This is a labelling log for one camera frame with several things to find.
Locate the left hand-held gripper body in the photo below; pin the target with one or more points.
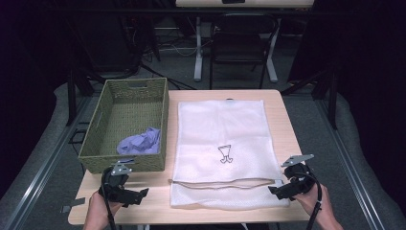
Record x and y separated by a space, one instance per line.
113 187

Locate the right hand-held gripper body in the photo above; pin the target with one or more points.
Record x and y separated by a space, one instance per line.
301 180

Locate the purple garment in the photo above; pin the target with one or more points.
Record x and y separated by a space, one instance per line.
140 143

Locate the green woven basket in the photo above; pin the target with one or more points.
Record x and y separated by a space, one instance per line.
127 111

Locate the white mesh laundry bag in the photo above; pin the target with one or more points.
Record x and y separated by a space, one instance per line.
223 127

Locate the person's right hand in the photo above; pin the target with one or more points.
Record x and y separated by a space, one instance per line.
310 202

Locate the person's left hand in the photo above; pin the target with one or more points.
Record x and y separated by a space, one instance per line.
97 207

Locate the grey tape strip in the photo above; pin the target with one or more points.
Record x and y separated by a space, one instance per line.
74 204

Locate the black metal stand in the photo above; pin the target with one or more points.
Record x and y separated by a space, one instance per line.
72 96
333 102

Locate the black folding chair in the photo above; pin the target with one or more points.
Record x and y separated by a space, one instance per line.
237 41

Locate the white-legged desk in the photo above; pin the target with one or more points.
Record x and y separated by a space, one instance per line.
198 48

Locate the metal floor rail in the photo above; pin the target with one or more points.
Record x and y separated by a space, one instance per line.
351 166
41 172

